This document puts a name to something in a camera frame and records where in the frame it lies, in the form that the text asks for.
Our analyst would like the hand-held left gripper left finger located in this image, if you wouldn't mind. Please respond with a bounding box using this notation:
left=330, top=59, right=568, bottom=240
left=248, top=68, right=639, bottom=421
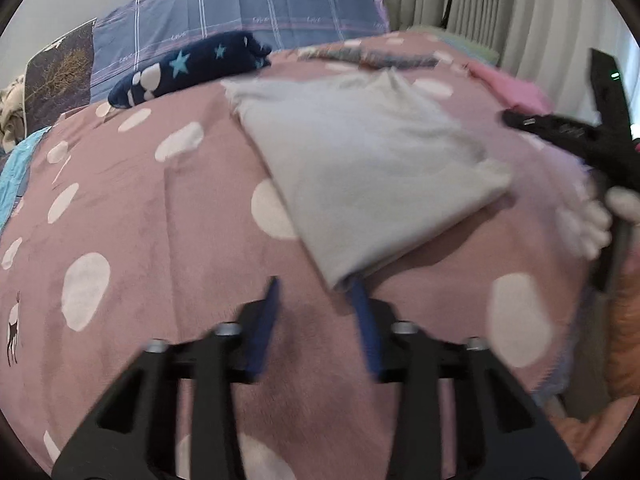
left=52, top=276, right=282, bottom=480

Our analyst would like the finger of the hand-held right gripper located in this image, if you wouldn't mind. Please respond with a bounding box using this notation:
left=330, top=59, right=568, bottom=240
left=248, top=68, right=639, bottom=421
left=501, top=109, right=602, bottom=154

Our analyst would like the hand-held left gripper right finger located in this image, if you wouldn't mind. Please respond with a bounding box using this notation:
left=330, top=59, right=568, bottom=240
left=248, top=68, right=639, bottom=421
left=350, top=277, right=581, bottom=480

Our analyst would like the light grey garment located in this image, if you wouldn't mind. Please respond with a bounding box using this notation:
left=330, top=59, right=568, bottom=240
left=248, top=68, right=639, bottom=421
left=220, top=70, right=514, bottom=292

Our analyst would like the person's right forearm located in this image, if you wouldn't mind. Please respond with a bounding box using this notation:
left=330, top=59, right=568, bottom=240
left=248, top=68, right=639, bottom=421
left=555, top=270, right=640, bottom=471

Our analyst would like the person's right hand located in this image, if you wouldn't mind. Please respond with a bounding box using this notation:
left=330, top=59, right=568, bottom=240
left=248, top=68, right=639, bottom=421
left=555, top=180, right=640, bottom=262

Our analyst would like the pink cloth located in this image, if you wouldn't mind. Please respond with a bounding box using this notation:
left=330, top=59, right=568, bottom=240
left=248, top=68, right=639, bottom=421
left=470, top=60, right=556, bottom=117

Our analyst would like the cream curtain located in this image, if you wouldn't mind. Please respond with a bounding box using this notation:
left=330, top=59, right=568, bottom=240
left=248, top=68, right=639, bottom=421
left=445, top=0, right=640, bottom=133

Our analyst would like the light green cloth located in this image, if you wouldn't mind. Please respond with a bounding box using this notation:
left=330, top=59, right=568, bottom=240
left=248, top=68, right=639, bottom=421
left=410, top=23, right=501, bottom=67

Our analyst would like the pink polka dot blanket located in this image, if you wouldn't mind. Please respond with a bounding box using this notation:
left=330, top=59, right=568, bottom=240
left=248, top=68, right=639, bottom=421
left=0, top=30, right=596, bottom=480

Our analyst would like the multicoloured patterned cloth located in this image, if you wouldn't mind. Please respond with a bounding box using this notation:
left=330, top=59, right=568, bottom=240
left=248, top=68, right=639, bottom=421
left=300, top=40, right=456, bottom=71

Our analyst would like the navy star print cloth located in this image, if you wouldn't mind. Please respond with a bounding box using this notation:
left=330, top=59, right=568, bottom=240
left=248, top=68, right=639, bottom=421
left=107, top=31, right=274, bottom=110

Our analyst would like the light blue quilt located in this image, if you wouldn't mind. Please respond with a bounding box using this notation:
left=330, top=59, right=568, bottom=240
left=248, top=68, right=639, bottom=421
left=0, top=127, right=52, bottom=232

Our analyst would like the blue plaid pillow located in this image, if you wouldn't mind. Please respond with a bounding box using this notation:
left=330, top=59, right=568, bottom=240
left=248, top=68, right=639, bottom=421
left=92, top=0, right=391, bottom=106

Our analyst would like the dark tree print pillow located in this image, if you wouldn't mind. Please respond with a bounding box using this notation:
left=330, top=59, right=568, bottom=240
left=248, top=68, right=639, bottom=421
left=24, top=19, right=97, bottom=122

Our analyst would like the beige crumpled cloth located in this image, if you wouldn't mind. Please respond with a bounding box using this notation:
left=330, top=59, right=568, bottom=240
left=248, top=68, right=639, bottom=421
left=0, top=74, right=27, bottom=154

